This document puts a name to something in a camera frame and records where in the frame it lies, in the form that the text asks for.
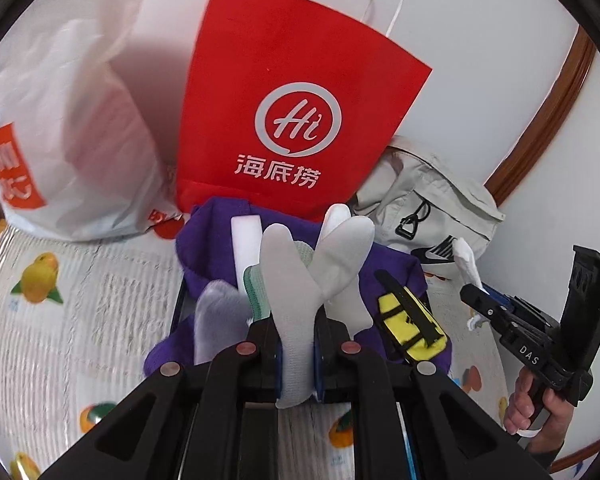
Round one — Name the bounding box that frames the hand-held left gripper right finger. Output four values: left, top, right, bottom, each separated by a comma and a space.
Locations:
312, 316, 551, 480

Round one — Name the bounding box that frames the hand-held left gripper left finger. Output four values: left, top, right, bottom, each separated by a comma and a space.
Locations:
40, 316, 284, 480

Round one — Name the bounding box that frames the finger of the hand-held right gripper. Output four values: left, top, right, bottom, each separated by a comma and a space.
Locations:
460, 284, 519, 341
482, 284, 531, 321

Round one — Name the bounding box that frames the light grey sock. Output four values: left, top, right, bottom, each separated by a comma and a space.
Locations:
259, 222, 326, 410
312, 216, 376, 333

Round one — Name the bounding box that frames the white foam block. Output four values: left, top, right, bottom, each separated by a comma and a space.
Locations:
230, 214, 263, 281

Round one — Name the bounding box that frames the person's right forearm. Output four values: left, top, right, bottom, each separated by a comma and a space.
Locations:
527, 437, 568, 473

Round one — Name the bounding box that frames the person's right hand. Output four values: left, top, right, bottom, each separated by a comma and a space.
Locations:
504, 371, 581, 454

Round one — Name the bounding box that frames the pale lavender sock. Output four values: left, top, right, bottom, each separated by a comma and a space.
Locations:
194, 280, 251, 366

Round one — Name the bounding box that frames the yellow black pouch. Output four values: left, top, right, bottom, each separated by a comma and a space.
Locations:
376, 270, 448, 363

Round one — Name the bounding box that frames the white sock green trim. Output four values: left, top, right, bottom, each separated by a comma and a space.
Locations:
242, 242, 313, 323

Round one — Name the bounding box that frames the grey waist bag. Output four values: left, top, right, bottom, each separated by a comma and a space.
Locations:
352, 135, 506, 281

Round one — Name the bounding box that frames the purple towel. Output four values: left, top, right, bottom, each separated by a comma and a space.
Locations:
145, 197, 453, 376

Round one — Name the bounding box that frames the fruit print tablecloth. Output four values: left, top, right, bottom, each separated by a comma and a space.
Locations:
0, 220, 511, 480

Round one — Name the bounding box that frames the white plastic bag red label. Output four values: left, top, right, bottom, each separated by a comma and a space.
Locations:
0, 15, 181, 243

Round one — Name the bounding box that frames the red paper bag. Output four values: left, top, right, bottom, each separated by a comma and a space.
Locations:
175, 0, 433, 226

